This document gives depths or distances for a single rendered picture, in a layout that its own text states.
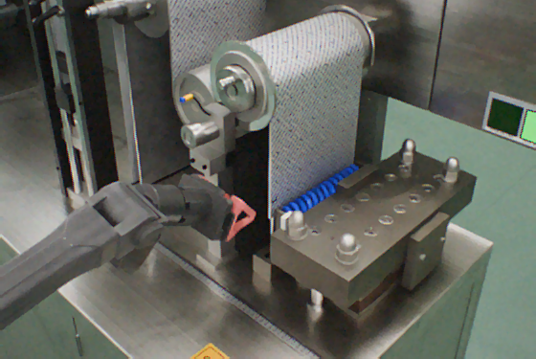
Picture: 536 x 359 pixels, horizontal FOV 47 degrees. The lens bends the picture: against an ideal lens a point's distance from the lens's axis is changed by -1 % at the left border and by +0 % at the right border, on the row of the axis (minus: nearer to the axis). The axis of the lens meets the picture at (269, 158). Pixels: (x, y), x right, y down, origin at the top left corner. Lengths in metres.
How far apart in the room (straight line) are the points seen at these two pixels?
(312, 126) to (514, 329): 1.55
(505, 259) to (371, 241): 1.75
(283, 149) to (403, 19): 0.33
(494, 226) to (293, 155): 1.95
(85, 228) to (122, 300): 0.38
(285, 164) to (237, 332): 0.29
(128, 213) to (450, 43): 0.63
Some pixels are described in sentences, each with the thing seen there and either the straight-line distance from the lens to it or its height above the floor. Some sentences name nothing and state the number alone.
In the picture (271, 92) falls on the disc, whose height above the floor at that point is 1.26.
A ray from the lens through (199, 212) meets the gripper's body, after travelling 0.88.
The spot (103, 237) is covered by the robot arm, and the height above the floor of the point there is 1.21.
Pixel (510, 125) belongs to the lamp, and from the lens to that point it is 1.11.
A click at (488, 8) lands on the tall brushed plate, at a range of 1.08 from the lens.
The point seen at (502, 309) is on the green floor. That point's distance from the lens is 2.51.
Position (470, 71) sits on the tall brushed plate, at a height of 1.24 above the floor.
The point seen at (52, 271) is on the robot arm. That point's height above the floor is 1.20.
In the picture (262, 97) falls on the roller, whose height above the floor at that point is 1.25.
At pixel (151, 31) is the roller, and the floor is 1.28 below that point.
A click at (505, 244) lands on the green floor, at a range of 2.82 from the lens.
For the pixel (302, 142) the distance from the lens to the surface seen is 1.05.
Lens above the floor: 1.66
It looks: 31 degrees down
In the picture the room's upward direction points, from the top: 1 degrees clockwise
